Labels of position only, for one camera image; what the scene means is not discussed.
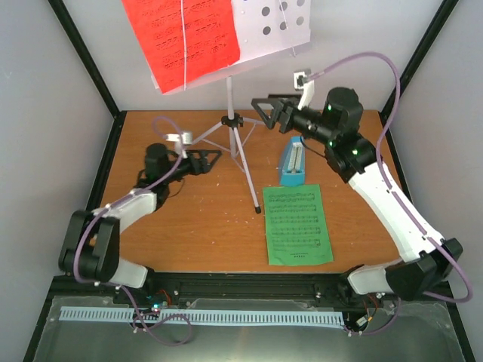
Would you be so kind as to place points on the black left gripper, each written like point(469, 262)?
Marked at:
point(204, 167)

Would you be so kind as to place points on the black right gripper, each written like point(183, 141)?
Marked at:
point(287, 107)

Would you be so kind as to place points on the blue metronome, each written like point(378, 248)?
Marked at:
point(291, 179)

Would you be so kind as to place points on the white music stand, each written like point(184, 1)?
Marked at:
point(264, 29)

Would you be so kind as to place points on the red sheet music page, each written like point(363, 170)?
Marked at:
point(184, 40)

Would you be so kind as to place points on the green sheet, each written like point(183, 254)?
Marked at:
point(296, 228)

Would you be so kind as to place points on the clear plastic metronome cover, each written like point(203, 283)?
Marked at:
point(294, 157)

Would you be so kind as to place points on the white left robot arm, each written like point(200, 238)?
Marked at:
point(91, 246)

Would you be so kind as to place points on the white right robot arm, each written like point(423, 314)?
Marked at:
point(426, 257)

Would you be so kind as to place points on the small green led circuit board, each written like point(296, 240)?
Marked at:
point(157, 307)

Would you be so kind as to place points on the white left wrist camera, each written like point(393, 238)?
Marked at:
point(181, 141)

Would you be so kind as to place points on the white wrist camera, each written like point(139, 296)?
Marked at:
point(304, 84)
point(181, 141)

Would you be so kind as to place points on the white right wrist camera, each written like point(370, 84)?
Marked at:
point(304, 84)

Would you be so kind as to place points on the black right frame post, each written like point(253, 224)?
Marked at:
point(438, 21)

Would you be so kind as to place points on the light blue slotted cable duct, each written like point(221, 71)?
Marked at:
point(215, 318)

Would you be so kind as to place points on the black aluminium front rail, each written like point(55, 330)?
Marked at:
point(318, 292)

